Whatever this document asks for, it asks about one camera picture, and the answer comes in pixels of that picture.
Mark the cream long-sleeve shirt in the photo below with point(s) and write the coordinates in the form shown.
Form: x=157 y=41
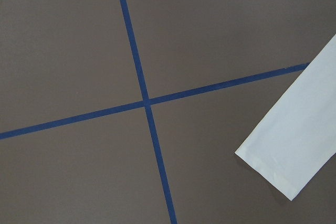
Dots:
x=297 y=135

